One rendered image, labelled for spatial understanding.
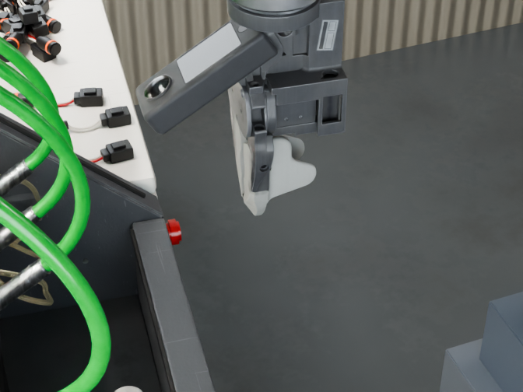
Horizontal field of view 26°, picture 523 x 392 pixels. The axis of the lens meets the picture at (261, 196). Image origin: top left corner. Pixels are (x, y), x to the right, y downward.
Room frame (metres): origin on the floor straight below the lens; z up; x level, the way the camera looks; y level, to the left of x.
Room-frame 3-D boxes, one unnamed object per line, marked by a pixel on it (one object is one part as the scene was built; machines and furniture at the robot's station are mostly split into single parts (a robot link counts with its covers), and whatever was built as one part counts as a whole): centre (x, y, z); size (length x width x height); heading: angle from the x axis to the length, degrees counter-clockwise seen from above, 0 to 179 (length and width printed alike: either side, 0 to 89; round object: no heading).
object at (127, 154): (1.10, 0.22, 0.99); 0.12 x 0.02 x 0.02; 114
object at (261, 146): (0.73, 0.00, 1.29); 0.05 x 0.02 x 0.09; 14
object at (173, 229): (1.19, 0.13, 0.80); 0.05 x 0.04 x 0.05; 14
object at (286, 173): (0.74, -0.02, 1.25); 0.06 x 0.03 x 0.09; 104
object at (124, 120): (1.18, 0.23, 0.99); 0.12 x 0.02 x 0.02; 107
